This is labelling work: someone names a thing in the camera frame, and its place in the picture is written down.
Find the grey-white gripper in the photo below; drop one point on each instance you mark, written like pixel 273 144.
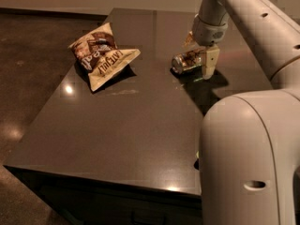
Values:
pixel 208 34

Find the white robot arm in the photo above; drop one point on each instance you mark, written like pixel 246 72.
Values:
pixel 250 142

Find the brown Late July chip bag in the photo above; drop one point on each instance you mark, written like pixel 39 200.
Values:
pixel 100 57

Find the dark cabinet under table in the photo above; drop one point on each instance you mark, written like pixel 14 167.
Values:
pixel 83 201

